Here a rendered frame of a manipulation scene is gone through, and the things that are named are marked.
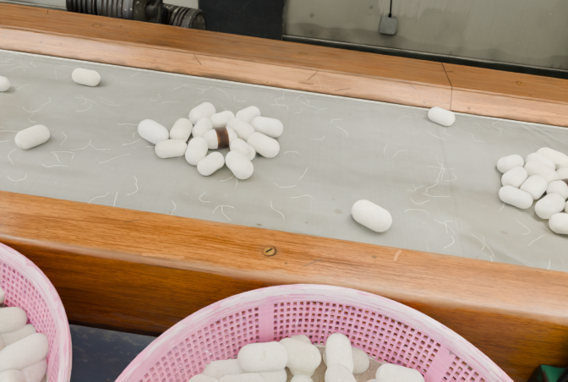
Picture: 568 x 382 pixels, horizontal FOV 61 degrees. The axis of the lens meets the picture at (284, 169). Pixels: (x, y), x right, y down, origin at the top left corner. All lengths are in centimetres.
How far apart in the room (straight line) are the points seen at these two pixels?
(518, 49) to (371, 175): 239
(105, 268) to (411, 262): 23
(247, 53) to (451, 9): 207
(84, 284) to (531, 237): 40
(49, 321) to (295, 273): 17
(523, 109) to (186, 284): 52
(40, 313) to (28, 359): 3
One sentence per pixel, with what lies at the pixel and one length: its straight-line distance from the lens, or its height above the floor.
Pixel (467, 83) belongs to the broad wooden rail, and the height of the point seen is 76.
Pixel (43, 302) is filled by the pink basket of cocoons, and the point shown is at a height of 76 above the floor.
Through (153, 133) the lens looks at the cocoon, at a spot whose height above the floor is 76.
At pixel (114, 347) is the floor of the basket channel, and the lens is 44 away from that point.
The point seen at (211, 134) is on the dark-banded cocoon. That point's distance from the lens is 51.
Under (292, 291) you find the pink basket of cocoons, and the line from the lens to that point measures 35.
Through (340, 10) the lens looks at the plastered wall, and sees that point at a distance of 261.
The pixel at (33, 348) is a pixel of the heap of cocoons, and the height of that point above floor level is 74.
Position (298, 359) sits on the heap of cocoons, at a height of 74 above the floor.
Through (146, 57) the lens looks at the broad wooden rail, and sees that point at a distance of 70.
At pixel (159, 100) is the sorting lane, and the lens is 62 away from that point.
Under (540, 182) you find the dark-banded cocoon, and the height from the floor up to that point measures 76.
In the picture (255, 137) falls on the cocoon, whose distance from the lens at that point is 51.
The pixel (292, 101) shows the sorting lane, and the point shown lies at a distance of 63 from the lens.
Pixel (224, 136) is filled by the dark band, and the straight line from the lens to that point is 52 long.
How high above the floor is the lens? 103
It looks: 35 degrees down
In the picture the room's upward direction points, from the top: 7 degrees clockwise
